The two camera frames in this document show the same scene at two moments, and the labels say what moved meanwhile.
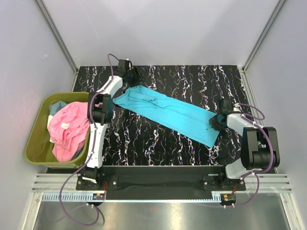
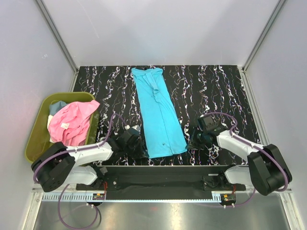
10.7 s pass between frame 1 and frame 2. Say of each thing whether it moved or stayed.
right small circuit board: stayed
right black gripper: moved
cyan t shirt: moved
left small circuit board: stayed
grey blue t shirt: stayed
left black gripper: moved
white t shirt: stayed
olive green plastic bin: stayed
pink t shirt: stayed
